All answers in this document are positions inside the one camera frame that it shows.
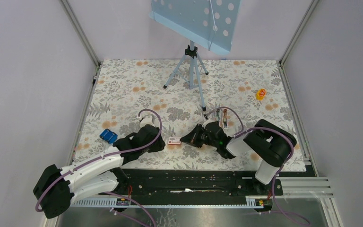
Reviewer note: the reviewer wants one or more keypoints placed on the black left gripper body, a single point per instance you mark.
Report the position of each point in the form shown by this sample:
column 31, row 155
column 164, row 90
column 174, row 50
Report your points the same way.
column 155, row 146

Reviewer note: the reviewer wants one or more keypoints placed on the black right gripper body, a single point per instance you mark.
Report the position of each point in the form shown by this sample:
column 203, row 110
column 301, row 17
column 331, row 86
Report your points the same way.
column 200, row 137

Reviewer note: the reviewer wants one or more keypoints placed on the pink mini stapler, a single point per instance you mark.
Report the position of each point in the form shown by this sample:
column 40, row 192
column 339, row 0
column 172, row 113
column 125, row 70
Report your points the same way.
column 224, row 119

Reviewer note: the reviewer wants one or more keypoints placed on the red white staple box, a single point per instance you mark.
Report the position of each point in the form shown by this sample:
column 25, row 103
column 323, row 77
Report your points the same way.
column 174, row 141

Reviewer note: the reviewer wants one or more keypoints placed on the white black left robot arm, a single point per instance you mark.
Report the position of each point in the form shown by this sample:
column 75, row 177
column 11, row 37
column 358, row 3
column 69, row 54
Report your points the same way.
column 57, row 188

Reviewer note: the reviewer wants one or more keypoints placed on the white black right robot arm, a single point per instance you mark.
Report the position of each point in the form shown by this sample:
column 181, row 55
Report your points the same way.
column 273, row 145

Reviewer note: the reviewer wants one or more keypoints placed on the blue small box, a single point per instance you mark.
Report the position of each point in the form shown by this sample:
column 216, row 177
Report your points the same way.
column 108, row 136

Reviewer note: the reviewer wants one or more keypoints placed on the floral patterned table mat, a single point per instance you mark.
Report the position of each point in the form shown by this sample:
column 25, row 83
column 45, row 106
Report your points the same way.
column 126, row 87

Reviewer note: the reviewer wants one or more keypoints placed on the yellow red small toy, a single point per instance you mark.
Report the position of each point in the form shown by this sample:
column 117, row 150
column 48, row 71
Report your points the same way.
column 261, row 93

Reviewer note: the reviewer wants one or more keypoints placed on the blue music stand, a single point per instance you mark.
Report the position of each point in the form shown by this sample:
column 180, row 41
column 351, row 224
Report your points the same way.
column 206, row 23

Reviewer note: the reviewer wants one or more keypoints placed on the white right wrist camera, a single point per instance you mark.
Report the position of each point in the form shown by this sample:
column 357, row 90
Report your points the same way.
column 206, row 123

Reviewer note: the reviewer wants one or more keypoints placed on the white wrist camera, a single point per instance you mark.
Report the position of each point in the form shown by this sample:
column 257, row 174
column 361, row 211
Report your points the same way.
column 206, row 123
column 147, row 120

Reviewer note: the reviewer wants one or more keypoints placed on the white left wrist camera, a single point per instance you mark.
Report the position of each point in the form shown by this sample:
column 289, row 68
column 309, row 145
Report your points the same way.
column 147, row 120

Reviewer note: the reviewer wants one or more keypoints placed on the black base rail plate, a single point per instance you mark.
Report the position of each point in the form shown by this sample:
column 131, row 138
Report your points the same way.
column 150, row 183

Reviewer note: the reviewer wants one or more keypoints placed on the grey cable duct strip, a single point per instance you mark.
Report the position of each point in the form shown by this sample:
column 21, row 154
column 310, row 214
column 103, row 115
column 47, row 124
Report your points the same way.
column 175, row 201

